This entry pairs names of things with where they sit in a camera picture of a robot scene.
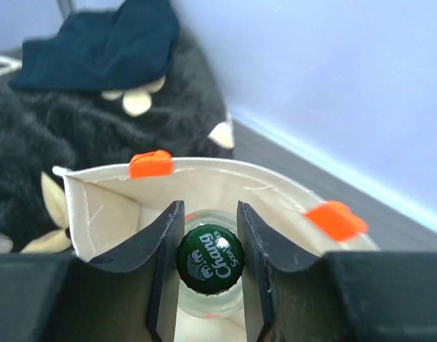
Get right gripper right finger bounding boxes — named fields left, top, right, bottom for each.
left=237, top=202, right=332, bottom=341

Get dark floral patterned blanket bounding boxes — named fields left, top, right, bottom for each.
left=0, top=31, right=235, bottom=253

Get navy blue cloth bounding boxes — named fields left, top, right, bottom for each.
left=9, top=0, right=179, bottom=92

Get beige canvas tote bag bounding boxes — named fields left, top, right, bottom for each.
left=51, top=149, right=380, bottom=342

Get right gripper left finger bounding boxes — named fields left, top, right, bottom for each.
left=86, top=201, right=184, bottom=341

